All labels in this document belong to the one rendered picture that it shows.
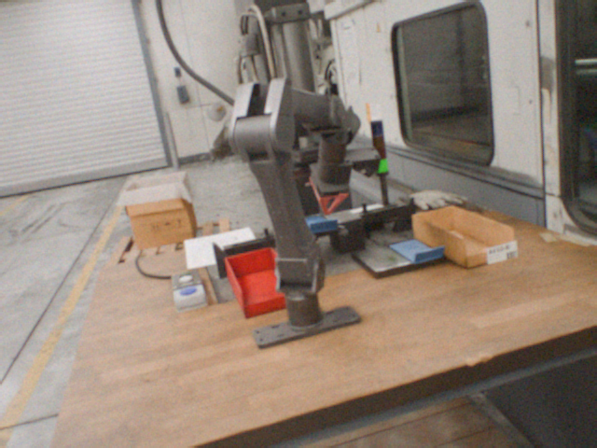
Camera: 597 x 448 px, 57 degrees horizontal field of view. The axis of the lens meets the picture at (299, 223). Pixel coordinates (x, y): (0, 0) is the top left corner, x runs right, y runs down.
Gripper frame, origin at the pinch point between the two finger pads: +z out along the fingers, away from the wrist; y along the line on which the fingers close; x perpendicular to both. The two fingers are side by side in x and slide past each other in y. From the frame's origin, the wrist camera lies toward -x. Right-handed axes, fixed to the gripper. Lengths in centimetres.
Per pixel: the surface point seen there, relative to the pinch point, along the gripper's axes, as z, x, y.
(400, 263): 5.5, -13.3, -15.7
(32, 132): 479, 243, 813
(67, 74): 395, 169, 853
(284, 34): -29.2, 4.3, 28.5
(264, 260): 16.6, 13.9, 1.5
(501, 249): -0.2, -33.9, -21.0
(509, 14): -28, -61, 37
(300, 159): -5.4, 3.1, 12.1
